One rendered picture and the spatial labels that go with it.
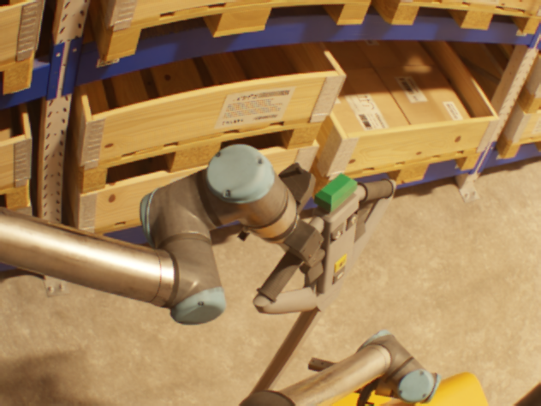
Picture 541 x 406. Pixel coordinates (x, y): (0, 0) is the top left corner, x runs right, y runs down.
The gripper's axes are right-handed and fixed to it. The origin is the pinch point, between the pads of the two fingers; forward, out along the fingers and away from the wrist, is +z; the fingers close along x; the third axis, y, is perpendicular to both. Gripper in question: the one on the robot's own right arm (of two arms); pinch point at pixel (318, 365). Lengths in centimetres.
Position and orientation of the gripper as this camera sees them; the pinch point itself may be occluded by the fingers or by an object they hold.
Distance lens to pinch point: 206.7
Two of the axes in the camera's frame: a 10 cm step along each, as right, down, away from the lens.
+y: 3.9, -6.7, 6.3
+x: -0.2, -6.9, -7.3
